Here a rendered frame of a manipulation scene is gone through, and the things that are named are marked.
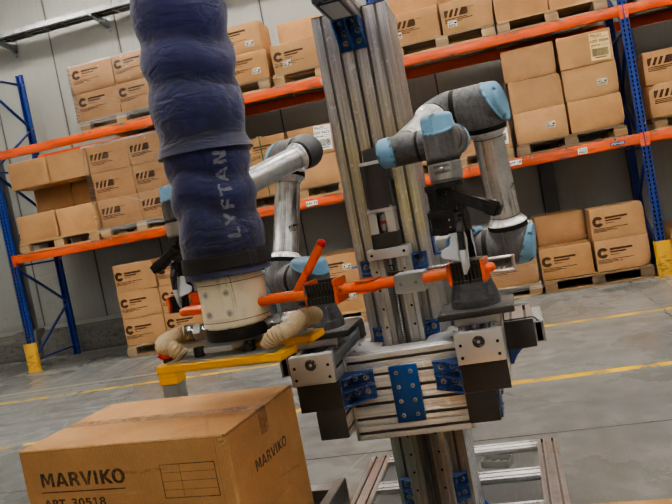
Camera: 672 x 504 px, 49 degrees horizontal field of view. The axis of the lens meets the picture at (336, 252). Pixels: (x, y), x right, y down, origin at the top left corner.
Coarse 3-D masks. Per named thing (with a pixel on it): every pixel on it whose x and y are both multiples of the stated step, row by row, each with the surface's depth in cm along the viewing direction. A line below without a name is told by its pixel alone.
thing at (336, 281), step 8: (312, 280) 182; (320, 280) 185; (328, 280) 184; (336, 280) 176; (344, 280) 181; (304, 288) 177; (312, 288) 176; (320, 288) 175; (328, 288) 174; (336, 288) 175; (304, 296) 178; (312, 296) 177; (320, 296) 176; (328, 296) 175; (336, 296) 175; (344, 296) 179; (312, 304) 176; (320, 304) 176
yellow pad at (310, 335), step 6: (312, 330) 195; (318, 330) 194; (294, 336) 190; (300, 336) 189; (306, 336) 188; (312, 336) 189; (318, 336) 192; (258, 342) 193; (282, 342) 190; (288, 342) 190; (294, 342) 189; (300, 342) 189; (306, 342) 188
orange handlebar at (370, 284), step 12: (492, 264) 165; (432, 276) 168; (444, 276) 167; (348, 288) 175; (360, 288) 174; (372, 288) 173; (264, 300) 182; (276, 300) 181; (288, 300) 181; (180, 312) 191; (192, 312) 190
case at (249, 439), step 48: (96, 432) 194; (144, 432) 184; (192, 432) 176; (240, 432) 176; (288, 432) 200; (48, 480) 187; (96, 480) 182; (144, 480) 178; (192, 480) 174; (240, 480) 172; (288, 480) 196
